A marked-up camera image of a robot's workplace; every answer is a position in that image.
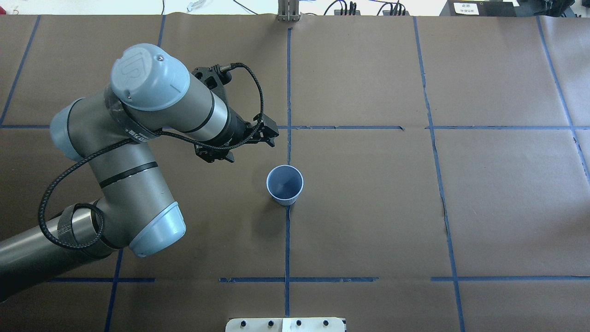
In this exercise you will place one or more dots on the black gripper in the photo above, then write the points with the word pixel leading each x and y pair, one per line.
pixel 238 128

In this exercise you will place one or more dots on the blue ribbed paper cup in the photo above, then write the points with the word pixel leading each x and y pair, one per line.
pixel 284 184

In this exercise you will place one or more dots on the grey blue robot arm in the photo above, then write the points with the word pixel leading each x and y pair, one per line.
pixel 150 94

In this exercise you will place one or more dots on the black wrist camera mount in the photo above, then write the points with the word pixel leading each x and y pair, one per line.
pixel 215 78

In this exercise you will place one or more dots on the aluminium frame post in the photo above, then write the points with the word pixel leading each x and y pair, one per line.
pixel 288 11

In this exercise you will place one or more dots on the white pedestal column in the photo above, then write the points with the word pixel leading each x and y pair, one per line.
pixel 287 324

